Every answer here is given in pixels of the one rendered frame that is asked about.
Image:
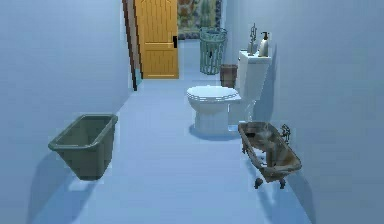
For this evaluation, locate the white toilet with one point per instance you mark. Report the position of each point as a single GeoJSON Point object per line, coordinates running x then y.
{"type": "Point", "coordinates": [213, 100]}

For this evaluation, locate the small brown waste bin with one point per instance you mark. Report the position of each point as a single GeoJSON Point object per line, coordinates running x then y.
{"type": "Point", "coordinates": [228, 75]}

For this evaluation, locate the yellow wooden room door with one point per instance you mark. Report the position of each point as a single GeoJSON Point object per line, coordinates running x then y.
{"type": "Point", "coordinates": [156, 36]}

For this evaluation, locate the rusty brown clawfoot bathtub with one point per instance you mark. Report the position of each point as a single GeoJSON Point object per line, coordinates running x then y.
{"type": "Point", "coordinates": [271, 153]}

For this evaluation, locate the grey metal candle holder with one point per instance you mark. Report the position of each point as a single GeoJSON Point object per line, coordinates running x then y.
{"type": "Point", "coordinates": [252, 41]}

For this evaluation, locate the white soap dispenser bottle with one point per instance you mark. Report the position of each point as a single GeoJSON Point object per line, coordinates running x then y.
{"type": "Point", "coordinates": [264, 46]}

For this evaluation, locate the grey green plastic bin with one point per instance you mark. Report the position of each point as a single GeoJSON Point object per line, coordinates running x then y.
{"type": "Point", "coordinates": [87, 146]}

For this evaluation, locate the colourful patterned wall picture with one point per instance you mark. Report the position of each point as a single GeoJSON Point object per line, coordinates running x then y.
{"type": "Point", "coordinates": [196, 16]}

